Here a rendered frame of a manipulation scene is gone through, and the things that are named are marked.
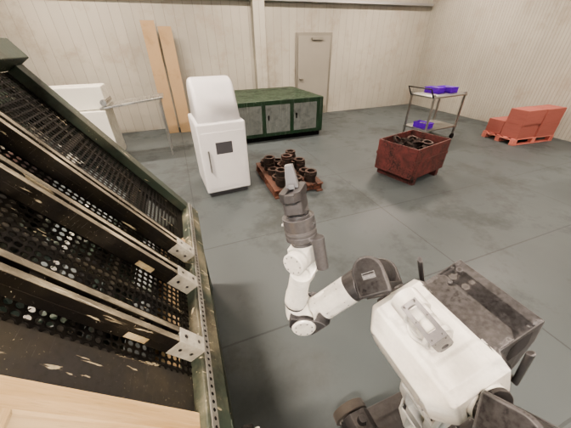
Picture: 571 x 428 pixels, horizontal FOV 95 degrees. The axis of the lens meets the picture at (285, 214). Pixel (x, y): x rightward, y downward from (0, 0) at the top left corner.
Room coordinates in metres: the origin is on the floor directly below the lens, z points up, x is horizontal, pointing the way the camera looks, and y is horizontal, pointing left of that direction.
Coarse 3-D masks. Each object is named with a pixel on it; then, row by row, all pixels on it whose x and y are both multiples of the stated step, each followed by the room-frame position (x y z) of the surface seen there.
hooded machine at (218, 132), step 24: (192, 96) 3.58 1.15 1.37; (216, 96) 3.67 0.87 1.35; (192, 120) 3.68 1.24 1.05; (216, 120) 3.56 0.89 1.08; (240, 120) 3.64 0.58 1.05; (216, 144) 3.46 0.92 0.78; (240, 144) 3.60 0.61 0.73; (216, 168) 3.44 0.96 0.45; (240, 168) 3.59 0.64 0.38; (216, 192) 3.43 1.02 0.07
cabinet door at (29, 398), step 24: (0, 384) 0.25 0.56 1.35; (24, 384) 0.27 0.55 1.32; (48, 384) 0.28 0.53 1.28; (0, 408) 0.22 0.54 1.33; (24, 408) 0.23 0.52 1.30; (48, 408) 0.24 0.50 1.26; (72, 408) 0.26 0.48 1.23; (96, 408) 0.27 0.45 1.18; (120, 408) 0.29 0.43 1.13; (144, 408) 0.31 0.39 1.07; (168, 408) 0.34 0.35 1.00
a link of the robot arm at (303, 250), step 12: (288, 240) 0.55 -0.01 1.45; (300, 240) 0.54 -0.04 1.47; (312, 240) 0.54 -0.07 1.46; (324, 240) 0.54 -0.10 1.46; (288, 252) 0.56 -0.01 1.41; (300, 252) 0.53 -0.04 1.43; (312, 252) 0.54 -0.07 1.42; (324, 252) 0.53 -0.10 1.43; (288, 264) 0.52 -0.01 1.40; (300, 264) 0.50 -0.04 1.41; (324, 264) 0.52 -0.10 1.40
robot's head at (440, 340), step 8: (408, 304) 0.35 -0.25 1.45; (416, 304) 0.34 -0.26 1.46; (408, 312) 0.33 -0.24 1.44; (424, 312) 0.32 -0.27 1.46; (416, 320) 0.31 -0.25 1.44; (432, 320) 0.30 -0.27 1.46; (440, 328) 0.29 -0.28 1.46; (448, 328) 0.30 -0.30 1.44; (424, 336) 0.28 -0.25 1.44; (432, 336) 0.28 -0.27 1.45; (440, 336) 0.27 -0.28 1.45; (448, 336) 0.27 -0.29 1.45; (424, 344) 0.28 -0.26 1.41; (432, 344) 0.27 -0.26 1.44; (440, 344) 0.27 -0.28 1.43; (448, 344) 0.28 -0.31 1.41
